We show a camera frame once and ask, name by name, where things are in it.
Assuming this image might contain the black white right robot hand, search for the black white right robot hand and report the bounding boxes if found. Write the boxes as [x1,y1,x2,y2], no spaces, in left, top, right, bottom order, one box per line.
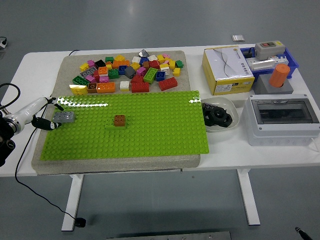
[294,226,314,240]

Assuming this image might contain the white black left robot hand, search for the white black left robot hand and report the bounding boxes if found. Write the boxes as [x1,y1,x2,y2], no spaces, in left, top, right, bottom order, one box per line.
[11,96,65,131]

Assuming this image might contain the grey long toy brick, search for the grey long toy brick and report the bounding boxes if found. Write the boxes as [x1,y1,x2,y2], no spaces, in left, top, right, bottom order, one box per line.
[79,67,98,78]
[51,111,76,124]

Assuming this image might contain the yellow curved toy brick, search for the yellow curved toy brick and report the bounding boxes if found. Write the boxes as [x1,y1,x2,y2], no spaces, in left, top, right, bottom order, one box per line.
[69,84,89,96]

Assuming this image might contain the dark green long toy brick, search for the dark green long toy brick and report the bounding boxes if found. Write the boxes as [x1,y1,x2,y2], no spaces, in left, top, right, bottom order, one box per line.
[72,75,90,87]

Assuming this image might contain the orange long toy brick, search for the orange long toy brick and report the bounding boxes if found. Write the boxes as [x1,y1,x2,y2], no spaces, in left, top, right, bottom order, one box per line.
[111,60,131,70]
[96,82,116,94]

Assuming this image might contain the lime green toy brick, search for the lime green toy brick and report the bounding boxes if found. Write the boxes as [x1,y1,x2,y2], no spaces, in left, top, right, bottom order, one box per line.
[104,119,128,131]

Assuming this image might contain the brown square toy brick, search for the brown square toy brick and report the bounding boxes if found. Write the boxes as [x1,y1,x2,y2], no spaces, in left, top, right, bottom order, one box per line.
[113,114,127,128]

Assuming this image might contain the dark grey toy brick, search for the dark grey toy brick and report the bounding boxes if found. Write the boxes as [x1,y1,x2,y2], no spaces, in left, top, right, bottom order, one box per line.
[124,66,137,79]

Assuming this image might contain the red long toy brick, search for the red long toy brick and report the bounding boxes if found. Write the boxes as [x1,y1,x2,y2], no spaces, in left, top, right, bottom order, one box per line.
[131,82,150,94]
[158,77,179,92]

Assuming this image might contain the lime long toy brick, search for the lime long toy brick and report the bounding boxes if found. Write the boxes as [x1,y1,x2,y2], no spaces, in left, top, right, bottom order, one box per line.
[143,67,158,84]

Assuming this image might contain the green studded baseplate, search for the green studded baseplate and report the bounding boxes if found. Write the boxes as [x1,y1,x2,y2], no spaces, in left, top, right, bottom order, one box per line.
[40,90,210,161]

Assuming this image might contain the white table leg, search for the white table leg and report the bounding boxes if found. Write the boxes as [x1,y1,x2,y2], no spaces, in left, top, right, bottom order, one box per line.
[236,169,261,227]
[61,174,85,232]

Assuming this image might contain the white distribution box clear lid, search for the white distribution box clear lid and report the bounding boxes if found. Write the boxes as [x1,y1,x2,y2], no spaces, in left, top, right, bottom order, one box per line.
[241,93,320,147]

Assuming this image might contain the grey-brown table mat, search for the grey-brown table mat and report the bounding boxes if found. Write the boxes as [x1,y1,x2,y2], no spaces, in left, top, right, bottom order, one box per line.
[31,50,202,176]

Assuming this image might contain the grey metal panel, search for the grey metal panel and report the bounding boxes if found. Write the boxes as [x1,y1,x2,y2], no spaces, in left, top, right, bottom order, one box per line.
[106,231,233,240]

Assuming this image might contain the large black hex nut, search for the large black hex nut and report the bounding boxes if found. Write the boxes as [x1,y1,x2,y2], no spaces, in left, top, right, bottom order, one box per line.
[211,107,233,128]

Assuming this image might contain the grey square block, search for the grey square block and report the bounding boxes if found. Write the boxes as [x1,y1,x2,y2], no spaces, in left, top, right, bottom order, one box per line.
[254,74,294,95]

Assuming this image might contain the white shallow dish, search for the white shallow dish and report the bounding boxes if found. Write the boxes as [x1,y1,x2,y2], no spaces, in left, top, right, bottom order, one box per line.
[201,96,240,133]

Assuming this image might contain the black ribbed part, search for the black ribbed part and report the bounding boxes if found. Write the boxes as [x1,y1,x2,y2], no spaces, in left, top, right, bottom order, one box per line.
[201,101,217,111]

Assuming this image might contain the orange cylinder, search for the orange cylinder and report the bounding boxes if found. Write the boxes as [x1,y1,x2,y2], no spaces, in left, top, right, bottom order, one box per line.
[269,63,291,89]

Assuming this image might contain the blue plastic bin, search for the blue plastic bin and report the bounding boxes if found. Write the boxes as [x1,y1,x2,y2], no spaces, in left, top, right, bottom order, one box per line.
[239,46,300,80]

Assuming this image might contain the white power strip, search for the white power strip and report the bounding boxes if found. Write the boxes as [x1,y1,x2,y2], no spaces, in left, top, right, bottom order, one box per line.
[246,57,275,71]

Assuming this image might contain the white circuit breaker row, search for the white circuit breaker row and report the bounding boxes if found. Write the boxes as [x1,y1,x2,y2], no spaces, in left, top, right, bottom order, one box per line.
[271,54,288,66]

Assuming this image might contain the yellow white carton box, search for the yellow white carton box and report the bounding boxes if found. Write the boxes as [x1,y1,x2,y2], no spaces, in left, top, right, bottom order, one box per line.
[201,45,256,96]

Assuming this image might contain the black adapter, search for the black adapter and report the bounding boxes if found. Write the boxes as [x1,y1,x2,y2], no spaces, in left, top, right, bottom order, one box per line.
[242,47,256,59]

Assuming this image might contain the black power cord with plug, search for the black power cord with plug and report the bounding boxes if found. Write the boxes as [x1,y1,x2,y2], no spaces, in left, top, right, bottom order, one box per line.
[14,49,87,228]

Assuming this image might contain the grey switch box red button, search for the grey switch box red button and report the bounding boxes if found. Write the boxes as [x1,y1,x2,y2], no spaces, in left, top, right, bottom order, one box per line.
[254,40,286,61]

